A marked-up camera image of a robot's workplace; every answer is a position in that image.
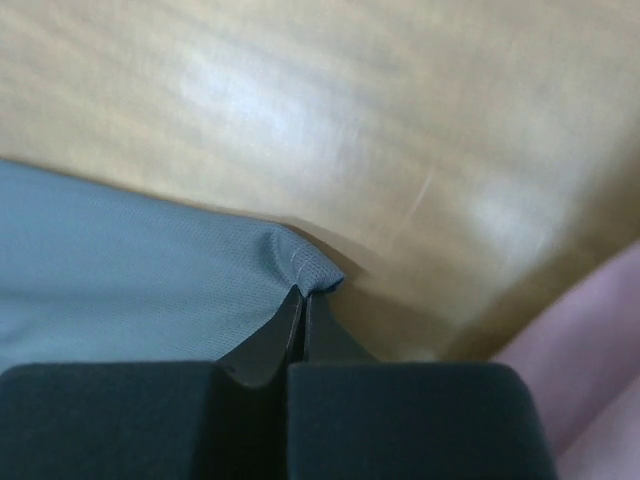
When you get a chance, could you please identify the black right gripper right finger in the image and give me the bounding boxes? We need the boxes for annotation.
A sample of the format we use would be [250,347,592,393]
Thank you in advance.
[286,294,557,479]

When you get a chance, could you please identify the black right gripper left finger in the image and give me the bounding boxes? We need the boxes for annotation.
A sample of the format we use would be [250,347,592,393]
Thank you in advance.
[1,289,304,479]

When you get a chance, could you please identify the dark grey t shirt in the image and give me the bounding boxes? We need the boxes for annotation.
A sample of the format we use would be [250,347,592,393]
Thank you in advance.
[1,161,344,369]

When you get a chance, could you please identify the dusty pink folded shirt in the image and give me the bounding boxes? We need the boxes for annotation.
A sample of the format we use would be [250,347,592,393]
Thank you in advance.
[494,244,639,479]

